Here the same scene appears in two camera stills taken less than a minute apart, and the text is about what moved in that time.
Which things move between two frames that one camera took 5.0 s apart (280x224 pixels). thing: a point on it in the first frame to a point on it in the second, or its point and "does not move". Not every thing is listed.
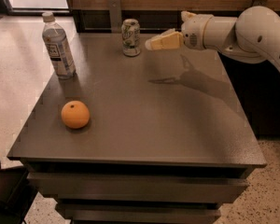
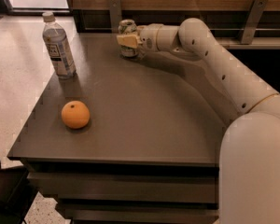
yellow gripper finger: [187, 15] to [141, 27]
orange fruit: [76, 114] does not move
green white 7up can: [131, 36] does not move
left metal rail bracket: [116, 16] does not move
